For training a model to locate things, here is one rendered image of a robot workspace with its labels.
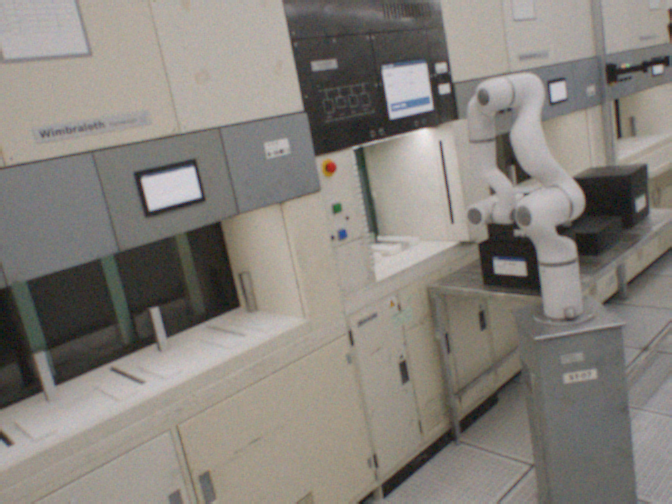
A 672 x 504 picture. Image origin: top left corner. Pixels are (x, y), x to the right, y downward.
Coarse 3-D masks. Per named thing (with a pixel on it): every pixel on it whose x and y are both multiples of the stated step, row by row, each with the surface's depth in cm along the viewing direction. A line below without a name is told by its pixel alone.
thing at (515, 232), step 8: (520, 192) 228; (528, 192) 225; (488, 224) 235; (496, 224) 232; (512, 224) 227; (488, 232) 236; (496, 232) 233; (504, 232) 231; (512, 232) 228; (520, 232) 225; (560, 232) 233; (496, 240) 234; (504, 240) 232; (512, 240) 229; (520, 240) 226; (528, 240) 224
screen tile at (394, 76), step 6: (390, 72) 237; (396, 72) 239; (390, 78) 237; (396, 78) 239; (402, 78) 242; (402, 84) 242; (390, 90) 237; (396, 90) 240; (402, 90) 242; (390, 96) 237; (396, 96) 240; (402, 96) 242; (408, 96) 244
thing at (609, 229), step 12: (588, 216) 274; (600, 216) 269; (612, 216) 266; (576, 228) 258; (588, 228) 254; (600, 228) 251; (612, 228) 258; (576, 240) 253; (588, 240) 249; (600, 240) 248; (612, 240) 258; (588, 252) 251; (600, 252) 249
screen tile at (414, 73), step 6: (408, 72) 244; (414, 72) 247; (420, 72) 249; (408, 78) 244; (414, 78) 247; (414, 84) 247; (420, 84) 250; (426, 84) 252; (414, 90) 247; (420, 90) 250; (426, 90) 252
